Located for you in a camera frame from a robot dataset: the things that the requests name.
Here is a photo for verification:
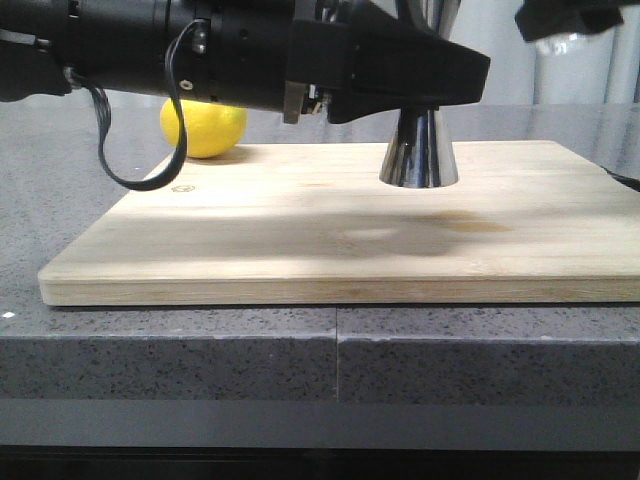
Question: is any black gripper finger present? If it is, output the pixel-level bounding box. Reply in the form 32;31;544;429
515;1;624;42
327;1;490;124

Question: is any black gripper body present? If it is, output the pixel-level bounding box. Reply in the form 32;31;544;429
164;1;358;124

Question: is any glass beaker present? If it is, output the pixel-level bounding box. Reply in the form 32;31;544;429
534;33;614;104

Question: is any steel double jigger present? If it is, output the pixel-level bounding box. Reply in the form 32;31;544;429
379;1;460;189

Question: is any yellow lemon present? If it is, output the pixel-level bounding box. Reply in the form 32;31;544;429
181;100;248;159

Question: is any black object behind board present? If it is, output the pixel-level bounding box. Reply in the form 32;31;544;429
605;169;640;192

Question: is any wooden cutting board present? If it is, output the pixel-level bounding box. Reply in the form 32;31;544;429
38;141;639;306

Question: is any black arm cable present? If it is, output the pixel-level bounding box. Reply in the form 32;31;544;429
67;18;209;192

